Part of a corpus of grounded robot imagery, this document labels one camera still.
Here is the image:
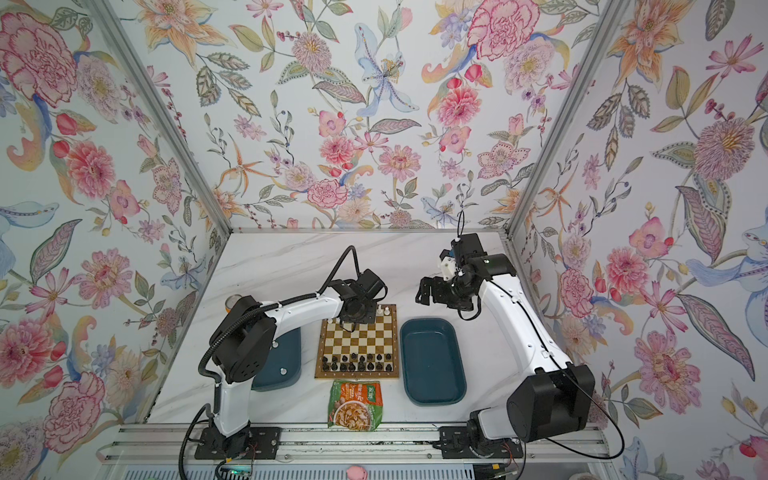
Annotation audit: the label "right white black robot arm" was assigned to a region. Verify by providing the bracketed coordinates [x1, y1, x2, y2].
[415, 233, 607, 451]

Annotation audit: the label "wooden chess board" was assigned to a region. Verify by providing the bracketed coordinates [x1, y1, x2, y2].
[314, 304, 401, 380]

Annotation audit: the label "black chess piece rows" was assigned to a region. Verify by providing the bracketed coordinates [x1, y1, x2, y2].
[319, 353, 396, 372]

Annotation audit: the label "white chess piece row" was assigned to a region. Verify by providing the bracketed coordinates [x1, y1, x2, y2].
[377, 304, 394, 317]

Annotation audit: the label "right teal plastic bin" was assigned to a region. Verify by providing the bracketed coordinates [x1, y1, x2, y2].
[400, 318, 467, 407]

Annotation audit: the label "instant noodle snack packet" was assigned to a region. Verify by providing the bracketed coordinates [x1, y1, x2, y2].
[327, 380, 383, 432]

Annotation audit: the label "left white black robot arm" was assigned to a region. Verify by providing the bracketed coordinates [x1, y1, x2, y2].
[177, 245, 388, 479]

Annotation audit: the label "pink round object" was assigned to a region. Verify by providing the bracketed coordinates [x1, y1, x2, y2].
[346, 465, 369, 480]

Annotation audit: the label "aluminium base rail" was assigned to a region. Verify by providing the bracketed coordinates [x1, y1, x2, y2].
[96, 422, 609, 467]

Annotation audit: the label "left teal plastic bin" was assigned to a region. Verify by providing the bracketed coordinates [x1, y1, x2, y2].
[251, 329, 302, 392]

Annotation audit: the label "teal plastic bin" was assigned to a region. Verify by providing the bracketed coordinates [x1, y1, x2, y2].
[251, 329, 302, 392]
[400, 318, 467, 407]

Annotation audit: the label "orange soda can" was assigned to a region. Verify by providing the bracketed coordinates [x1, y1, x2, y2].
[225, 294, 242, 312]

